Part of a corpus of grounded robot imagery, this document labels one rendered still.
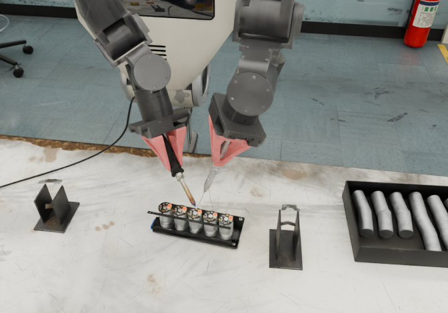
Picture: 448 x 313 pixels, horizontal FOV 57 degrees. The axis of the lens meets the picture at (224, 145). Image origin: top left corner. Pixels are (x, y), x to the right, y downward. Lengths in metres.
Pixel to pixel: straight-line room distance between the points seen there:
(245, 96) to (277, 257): 0.34
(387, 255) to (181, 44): 0.62
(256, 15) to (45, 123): 2.04
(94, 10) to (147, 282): 0.45
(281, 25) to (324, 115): 1.88
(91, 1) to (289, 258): 0.53
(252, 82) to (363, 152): 1.74
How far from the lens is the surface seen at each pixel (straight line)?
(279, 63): 0.56
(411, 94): 2.76
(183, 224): 0.76
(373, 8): 3.31
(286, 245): 0.77
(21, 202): 0.93
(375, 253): 0.77
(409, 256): 0.79
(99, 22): 0.70
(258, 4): 0.54
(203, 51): 0.99
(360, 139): 2.28
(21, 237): 0.87
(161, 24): 0.98
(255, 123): 0.62
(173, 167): 0.76
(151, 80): 0.65
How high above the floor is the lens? 1.37
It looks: 40 degrees down
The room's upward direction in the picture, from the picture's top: straight up
